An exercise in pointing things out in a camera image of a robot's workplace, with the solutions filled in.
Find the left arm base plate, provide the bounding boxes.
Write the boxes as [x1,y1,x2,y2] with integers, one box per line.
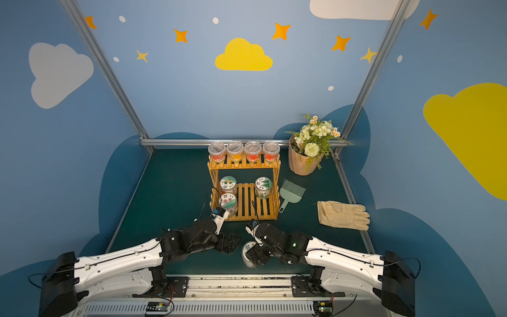
[132,277,189,299]

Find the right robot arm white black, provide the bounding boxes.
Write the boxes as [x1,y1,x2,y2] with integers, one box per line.
[245,219,417,316]

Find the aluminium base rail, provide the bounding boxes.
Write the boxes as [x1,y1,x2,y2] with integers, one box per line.
[68,274,396,316]

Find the aluminium frame post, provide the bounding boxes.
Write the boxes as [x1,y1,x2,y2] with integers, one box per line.
[60,0,150,142]
[341,0,419,141]

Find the large jar red strawberry lid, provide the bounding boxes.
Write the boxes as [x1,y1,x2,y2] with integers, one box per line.
[241,240,258,269]

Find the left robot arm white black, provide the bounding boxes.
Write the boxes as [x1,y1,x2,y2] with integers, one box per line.
[38,218,242,316]

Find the beige work gloves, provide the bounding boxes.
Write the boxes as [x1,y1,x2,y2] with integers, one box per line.
[317,201,370,231]

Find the white green artificial flowers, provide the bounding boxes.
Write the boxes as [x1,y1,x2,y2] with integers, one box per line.
[287,114,351,170]

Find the large jar green leaf lid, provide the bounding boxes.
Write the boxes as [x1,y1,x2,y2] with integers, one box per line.
[254,176,273,199]

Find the right aluminium frame post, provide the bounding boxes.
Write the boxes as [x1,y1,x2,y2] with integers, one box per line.
[341,0,419,141]

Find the large jar orange flower lid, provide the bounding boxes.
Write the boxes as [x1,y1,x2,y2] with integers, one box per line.
[219,176,237,195]

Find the bamboo two-tier shelf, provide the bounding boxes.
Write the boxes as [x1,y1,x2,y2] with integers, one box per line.
[207,154,281,221]

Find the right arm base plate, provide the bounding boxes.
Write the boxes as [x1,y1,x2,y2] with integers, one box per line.
[290,275,345,297]

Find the right green circuit board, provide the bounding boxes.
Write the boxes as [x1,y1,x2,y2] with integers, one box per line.
[313,301,334,317]

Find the pink ribbed flower pot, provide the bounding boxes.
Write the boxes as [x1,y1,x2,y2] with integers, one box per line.
[289,136,323,176]

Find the left aluminium frame post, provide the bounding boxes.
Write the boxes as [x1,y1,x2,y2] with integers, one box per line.
[60,0,150,142]

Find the rear aluminium crossbar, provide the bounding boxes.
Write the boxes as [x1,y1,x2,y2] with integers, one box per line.
[140,137,351,148]

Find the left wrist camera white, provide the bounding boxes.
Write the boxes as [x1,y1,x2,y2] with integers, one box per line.
[211,207,229,235]

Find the green circuit board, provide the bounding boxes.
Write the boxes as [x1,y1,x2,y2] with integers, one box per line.
[313,301,334,317]
[145,302,169,314]

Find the left green circuit board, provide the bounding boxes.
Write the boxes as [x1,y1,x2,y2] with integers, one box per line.
[145,302,169,314]

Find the large jar purple flower lid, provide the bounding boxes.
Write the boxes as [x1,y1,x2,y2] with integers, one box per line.
[220,193,238,217]

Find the small clear jar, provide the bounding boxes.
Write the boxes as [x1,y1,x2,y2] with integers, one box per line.
[208,141,227,163]
[263,141,280,162]
[244,141,262,163]
[227,141,244,162]

